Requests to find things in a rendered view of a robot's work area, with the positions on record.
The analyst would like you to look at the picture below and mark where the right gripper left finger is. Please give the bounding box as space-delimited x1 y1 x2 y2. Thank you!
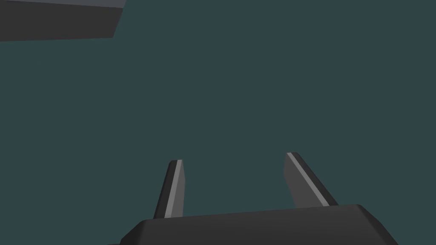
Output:
153 159 186 219

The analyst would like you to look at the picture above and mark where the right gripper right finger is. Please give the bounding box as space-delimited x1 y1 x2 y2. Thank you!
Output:
283 152 339 209

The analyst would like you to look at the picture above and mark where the dark grey table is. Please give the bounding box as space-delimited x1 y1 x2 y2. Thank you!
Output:
0 0 127 43

